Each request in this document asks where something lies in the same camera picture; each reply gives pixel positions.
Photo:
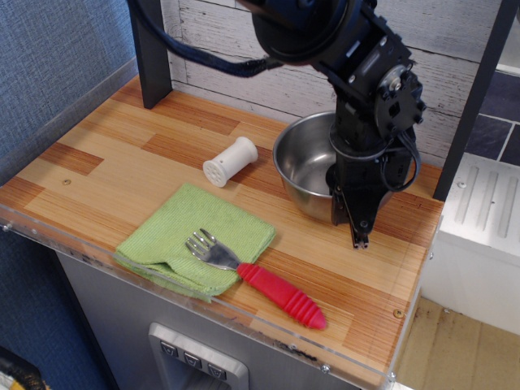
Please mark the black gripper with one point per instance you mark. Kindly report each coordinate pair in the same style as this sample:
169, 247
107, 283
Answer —
360, 182

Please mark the stainless steel bowl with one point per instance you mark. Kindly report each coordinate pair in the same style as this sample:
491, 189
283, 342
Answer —
302, 154

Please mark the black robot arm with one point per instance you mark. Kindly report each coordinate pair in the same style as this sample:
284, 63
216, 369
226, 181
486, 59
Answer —
378, 98

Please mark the white grooved side cabinet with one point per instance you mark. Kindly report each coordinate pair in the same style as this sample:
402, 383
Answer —
474, 263

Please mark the white plastic spool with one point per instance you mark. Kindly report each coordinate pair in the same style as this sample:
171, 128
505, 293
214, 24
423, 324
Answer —
220, 169

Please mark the green folded cloth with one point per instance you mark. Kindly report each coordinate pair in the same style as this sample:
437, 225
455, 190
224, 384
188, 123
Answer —
157, 252

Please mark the silver button control panel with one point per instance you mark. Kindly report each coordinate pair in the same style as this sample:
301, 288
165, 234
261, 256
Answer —
185, 363

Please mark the clear acrylic edge guard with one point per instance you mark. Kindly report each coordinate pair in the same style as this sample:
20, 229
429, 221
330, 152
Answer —
366, 295

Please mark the yellow black object on floor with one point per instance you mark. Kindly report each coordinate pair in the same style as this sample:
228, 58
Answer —
20, 375

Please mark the red handled metal fork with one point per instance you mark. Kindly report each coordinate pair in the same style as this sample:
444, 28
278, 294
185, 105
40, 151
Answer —
290, 299

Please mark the dark right frame post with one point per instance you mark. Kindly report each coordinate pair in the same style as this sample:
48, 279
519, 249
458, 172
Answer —
491, 55

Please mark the dark frame post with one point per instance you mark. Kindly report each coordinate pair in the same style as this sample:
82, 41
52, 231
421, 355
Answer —
152, 62
491, 55

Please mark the dark left frame post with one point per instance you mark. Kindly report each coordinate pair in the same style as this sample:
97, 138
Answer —
152, 62

